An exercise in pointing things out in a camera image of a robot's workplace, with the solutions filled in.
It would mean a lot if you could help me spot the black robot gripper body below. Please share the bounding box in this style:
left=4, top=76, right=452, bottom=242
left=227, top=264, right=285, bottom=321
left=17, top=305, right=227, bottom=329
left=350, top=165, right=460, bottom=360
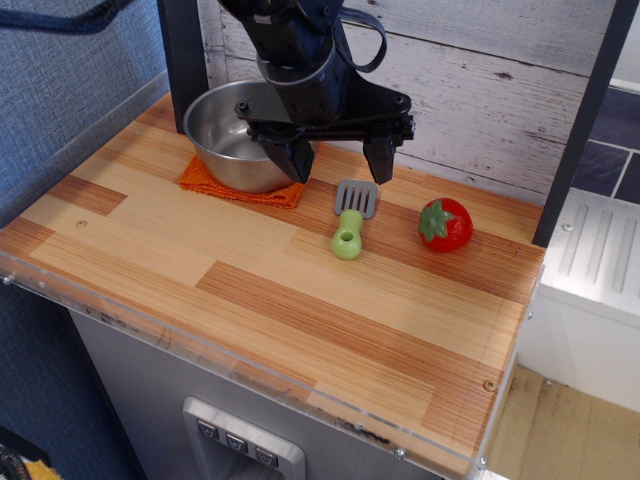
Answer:
left=235, top=47, right=415, bottom=146

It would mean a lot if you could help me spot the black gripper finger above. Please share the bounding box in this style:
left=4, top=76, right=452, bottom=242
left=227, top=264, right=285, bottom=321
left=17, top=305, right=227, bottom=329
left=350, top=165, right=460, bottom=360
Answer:
left=264, top=142, right=315, bottom=184
left=363, top=137, right=395, bottom=184

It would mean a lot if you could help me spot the silver metal pan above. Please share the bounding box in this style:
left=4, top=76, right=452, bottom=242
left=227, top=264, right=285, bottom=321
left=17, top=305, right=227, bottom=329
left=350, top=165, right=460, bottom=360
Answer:
left=183, top=80, right=293, bottom=193

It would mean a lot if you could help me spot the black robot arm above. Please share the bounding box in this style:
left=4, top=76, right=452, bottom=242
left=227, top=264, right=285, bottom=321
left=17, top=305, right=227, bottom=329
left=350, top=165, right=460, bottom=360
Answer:
left=222, top=1, right=415, bottom=184

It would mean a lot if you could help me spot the red toy strawberry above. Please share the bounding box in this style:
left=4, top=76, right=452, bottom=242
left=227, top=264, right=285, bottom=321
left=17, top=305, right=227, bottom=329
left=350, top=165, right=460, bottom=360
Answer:
left=418, top=198, right=473, bottom=253

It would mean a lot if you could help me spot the orange cloth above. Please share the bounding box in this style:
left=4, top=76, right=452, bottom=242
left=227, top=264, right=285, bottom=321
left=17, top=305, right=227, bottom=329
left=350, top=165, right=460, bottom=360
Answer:
left=177, top=155, right=305, bottom=209

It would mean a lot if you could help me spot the white toy sink unit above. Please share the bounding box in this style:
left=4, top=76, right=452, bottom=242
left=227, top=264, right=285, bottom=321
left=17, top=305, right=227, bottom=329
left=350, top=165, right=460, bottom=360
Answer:
left=517, top=189, right=639, bottom=410

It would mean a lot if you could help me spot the grey cabinet with dispenser panel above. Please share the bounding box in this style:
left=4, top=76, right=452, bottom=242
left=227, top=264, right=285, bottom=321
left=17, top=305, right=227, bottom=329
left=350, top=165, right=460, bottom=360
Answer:
left=71, top=312, right=435, bottom=479

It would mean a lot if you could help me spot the green handled grey spatula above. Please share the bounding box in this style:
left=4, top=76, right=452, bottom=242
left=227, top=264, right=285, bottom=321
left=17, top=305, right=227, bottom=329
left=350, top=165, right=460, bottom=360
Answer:
left=331, top=180, right=378, bottom=260

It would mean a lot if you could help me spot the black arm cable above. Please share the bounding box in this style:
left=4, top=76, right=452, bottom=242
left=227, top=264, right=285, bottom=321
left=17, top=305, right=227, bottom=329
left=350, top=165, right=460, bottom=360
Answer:
left=329, top=5, right=389, bottom=75

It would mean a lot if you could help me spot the dark left post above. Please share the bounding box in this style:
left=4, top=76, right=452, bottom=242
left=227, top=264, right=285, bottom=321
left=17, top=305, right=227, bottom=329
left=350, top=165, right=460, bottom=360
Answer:
left=156, top=0, right=209, bottom=134

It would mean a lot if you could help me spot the dark post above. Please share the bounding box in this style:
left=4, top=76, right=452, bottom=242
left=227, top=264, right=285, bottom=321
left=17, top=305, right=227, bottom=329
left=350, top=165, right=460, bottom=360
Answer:
left=156, top=0, right=209, bottom=134
left=532, top=0, right=639, bottom=248

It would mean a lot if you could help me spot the dark right post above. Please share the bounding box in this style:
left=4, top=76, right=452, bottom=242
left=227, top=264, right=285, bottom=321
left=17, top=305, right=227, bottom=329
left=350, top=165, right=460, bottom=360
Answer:
left=532, top=0, right=639, bottom=248

